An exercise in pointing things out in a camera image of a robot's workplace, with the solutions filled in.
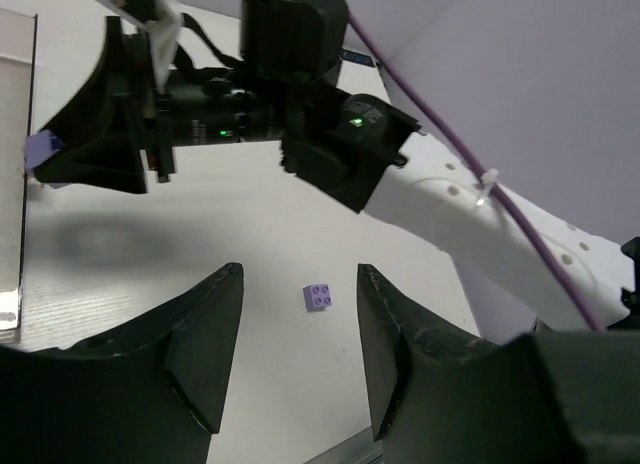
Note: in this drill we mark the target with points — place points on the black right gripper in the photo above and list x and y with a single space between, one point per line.
281 87

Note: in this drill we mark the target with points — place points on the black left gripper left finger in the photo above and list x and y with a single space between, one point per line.
151 390

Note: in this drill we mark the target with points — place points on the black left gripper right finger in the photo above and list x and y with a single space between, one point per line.
438 394

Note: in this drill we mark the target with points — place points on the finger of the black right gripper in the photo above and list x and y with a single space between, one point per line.
101 127

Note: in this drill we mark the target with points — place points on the purple lego brick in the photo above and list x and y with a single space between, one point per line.
38 148

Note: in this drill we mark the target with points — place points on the clear bottom acrylic drawer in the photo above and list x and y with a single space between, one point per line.
18 44

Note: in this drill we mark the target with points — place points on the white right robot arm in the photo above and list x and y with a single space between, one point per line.
569 279

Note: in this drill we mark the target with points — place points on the blue label sticker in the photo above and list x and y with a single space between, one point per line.
357 58

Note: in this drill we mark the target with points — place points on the purple lego plate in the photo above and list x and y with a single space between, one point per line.
317 297

